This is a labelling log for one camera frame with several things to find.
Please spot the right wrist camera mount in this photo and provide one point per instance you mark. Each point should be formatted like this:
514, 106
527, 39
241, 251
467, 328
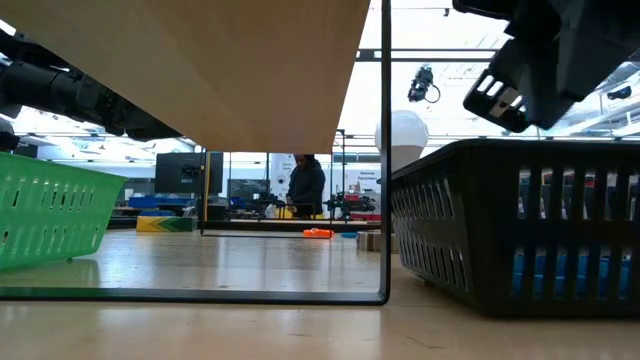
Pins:
492, 107

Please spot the black plastic basket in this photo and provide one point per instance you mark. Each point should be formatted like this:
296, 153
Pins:
500, 230

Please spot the person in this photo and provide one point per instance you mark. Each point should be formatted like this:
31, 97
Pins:
306, 187

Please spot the wooden shelf riser black legs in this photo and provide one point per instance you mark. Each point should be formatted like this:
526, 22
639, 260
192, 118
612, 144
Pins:
200, 75

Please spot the yellow green crayon box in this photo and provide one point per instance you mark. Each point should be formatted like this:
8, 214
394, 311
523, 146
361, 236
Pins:
165, 224

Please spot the blue storage bin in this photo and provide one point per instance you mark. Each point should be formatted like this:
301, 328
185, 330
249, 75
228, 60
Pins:
160, 202

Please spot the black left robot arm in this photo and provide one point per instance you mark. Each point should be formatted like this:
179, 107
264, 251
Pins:
40, 90

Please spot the black table frame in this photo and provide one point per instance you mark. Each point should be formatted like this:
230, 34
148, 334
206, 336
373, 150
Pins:
250, 226

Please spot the green plastic basket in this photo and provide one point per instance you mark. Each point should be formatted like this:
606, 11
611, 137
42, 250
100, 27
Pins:
50, 215

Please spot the orange coil wristband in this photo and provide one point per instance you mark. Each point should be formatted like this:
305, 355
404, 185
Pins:
318, 233

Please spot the brass lamp with white bulb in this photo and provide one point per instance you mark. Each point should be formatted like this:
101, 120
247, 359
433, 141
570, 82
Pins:
402, 135

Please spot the black ceiling device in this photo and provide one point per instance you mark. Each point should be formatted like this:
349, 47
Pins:
620, 92

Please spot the black overhead camera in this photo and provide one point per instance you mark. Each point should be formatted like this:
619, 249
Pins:
420, 85

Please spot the black background robot arm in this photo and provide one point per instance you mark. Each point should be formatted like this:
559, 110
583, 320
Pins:
350, 204

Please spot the black monitor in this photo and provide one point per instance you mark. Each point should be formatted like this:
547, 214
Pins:
175, 172

